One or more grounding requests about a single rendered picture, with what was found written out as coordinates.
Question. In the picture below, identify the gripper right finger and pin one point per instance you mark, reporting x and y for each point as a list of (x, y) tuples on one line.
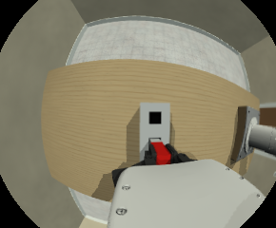
[(177, 158)]

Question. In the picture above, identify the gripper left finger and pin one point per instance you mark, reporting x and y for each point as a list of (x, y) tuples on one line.
[(149, 159)]

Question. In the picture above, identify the red and grey pin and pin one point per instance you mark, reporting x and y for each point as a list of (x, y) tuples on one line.
[(163, 155)]

